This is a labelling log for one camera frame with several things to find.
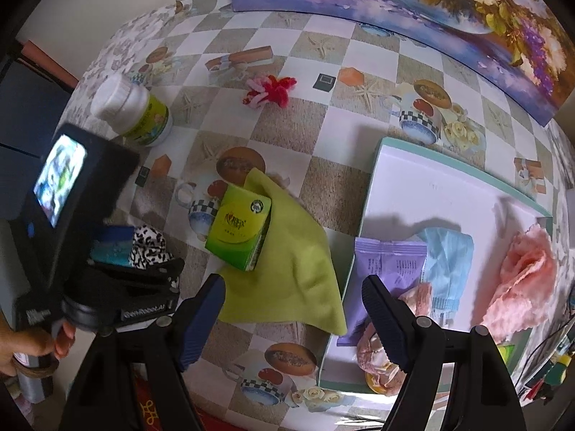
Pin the teal shallow box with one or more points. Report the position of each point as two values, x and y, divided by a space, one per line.
426 188

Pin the checkered printed tablecloth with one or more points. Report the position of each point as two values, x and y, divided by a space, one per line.
314 143

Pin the white pill bottle green label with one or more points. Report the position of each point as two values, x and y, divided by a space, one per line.
134 112

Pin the person's left hand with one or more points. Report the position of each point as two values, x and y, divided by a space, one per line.
31 345

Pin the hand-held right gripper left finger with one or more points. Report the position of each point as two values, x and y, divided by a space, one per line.
202 318

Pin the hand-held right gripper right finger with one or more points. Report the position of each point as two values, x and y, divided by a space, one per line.
386 323

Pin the colourful clutter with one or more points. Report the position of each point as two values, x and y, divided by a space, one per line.
552 368

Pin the red pink hair scrunchie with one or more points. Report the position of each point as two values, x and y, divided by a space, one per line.
274 90

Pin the green cloth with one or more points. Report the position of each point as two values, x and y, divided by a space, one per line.
296 269

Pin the green tissue pack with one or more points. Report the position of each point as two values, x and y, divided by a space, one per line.
236 229
506 353

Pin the teal towel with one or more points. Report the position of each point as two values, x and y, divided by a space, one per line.
110 253

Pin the blue face mask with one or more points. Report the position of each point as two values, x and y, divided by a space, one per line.
449 256

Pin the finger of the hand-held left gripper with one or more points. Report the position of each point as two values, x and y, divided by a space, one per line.
114 233
143 274

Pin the leopard print cloth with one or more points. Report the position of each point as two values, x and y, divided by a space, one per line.
148 244

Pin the pink fleece cloth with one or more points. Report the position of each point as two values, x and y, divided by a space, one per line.
525 274

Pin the purple cartoon packet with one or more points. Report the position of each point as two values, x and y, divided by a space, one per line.
382 260

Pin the orange panel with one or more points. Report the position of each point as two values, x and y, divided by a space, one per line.
45 60

